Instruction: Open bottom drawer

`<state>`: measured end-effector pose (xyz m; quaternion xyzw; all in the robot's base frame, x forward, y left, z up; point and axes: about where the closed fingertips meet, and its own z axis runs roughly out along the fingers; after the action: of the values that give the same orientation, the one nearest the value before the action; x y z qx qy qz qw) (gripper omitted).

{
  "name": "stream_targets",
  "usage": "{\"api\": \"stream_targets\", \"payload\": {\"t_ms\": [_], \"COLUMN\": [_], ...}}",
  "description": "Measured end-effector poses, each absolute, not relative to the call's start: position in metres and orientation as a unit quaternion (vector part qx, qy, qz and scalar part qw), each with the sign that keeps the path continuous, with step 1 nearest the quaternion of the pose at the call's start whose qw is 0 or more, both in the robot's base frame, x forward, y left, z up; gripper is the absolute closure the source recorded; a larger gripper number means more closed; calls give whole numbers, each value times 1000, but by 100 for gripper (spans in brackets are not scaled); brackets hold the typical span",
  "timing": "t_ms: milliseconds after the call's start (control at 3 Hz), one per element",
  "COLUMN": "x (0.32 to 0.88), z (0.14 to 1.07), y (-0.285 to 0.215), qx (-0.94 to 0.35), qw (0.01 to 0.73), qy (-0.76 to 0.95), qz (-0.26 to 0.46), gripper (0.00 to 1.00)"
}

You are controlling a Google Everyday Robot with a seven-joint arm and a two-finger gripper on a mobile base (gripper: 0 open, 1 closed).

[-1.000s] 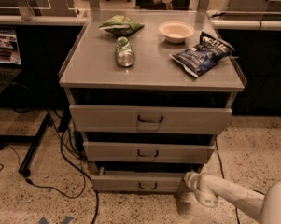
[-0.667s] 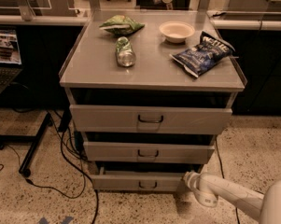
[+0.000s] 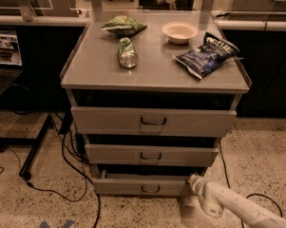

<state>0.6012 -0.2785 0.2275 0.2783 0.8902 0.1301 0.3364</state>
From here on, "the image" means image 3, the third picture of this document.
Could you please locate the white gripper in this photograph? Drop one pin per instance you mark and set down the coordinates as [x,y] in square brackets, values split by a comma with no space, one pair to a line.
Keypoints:
[200,185]

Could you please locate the grey bottom drawer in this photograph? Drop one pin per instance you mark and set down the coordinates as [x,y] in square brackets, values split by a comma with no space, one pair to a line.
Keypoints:
[142,185]

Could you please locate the grey drawer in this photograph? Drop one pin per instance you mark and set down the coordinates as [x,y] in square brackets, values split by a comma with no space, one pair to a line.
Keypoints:
[152,121]
[142,185]
[150,155]

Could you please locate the grey drawer cabinet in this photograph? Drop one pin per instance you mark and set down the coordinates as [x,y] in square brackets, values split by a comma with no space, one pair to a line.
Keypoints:
[94,78]

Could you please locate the grey middle drawer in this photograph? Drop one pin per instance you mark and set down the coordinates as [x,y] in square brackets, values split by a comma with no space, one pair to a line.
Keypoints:
[150,155]

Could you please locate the grey top drawer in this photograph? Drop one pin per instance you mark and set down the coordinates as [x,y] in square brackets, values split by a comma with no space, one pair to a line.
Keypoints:
[152,121]

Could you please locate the open laptop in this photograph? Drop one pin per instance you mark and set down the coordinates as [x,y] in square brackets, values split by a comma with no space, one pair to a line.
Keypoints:
[11,63]

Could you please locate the blue Kettle chip bag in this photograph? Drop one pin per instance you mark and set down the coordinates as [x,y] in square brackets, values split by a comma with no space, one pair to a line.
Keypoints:
[207,57]

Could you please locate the green soda can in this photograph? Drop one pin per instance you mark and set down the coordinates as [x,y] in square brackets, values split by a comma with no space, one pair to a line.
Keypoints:
[128,58]

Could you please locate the white paper bowl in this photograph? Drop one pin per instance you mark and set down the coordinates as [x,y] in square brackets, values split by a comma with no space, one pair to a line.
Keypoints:
[180,32]

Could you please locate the green chip bag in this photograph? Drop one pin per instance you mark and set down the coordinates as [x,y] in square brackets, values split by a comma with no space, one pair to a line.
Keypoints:
[123,25]

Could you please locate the black rolling laptop stand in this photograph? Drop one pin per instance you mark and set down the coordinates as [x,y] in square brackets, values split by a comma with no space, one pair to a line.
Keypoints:
[33,143]

